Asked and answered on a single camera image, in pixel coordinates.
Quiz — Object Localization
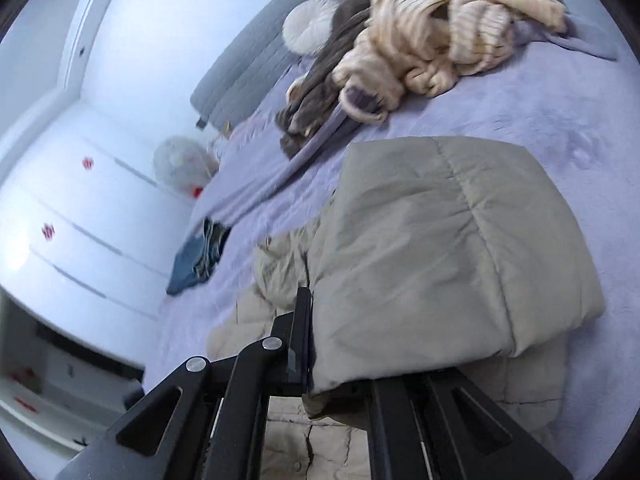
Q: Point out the lavender cloth strip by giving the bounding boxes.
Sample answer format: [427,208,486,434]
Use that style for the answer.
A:
[197,107,362,226]

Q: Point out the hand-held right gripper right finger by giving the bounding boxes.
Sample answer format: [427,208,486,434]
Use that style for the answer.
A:
[369,366,574,480]

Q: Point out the white plastic bag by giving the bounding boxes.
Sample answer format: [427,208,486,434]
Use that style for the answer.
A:
[152,136,219,194]

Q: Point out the grey padded headboard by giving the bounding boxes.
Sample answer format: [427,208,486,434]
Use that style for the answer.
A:
[190,0,437,131]

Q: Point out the folded blue jeans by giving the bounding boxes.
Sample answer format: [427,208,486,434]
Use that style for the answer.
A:
[166,217,232,296]

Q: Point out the round white pillow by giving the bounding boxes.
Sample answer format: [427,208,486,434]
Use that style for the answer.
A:
[282,0,345,56]

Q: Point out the beige puffer jacket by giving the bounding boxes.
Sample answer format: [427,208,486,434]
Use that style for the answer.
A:
[207,136,606,480]

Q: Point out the white open shelf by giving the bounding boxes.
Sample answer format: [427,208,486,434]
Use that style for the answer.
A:
[0,292,147,456]

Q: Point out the cream striped knit garment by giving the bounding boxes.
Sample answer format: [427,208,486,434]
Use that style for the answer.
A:
[332,0,516,123]

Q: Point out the brown fuzzy garment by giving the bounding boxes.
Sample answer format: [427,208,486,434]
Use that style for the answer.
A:
[277,0,382,161]

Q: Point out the lavender plush bed blanket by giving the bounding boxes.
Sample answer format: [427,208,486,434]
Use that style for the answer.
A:
[142,0,640,480]

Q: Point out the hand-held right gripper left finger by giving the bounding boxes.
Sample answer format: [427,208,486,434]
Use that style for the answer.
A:
[55,287,314,480]

